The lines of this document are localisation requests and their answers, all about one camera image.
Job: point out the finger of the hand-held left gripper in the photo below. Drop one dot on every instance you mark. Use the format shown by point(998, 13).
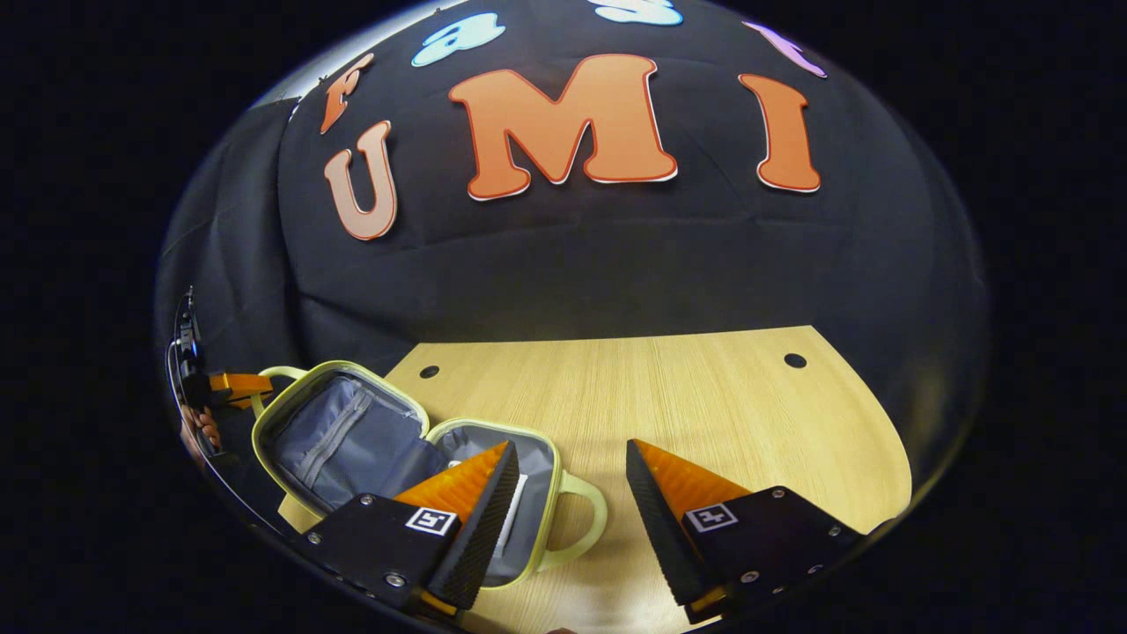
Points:
point(238, 386)

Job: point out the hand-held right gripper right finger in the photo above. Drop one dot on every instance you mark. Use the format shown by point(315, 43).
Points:
point(665, 537)

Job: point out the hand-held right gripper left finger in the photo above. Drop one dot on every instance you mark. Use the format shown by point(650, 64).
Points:
point(480, 528)

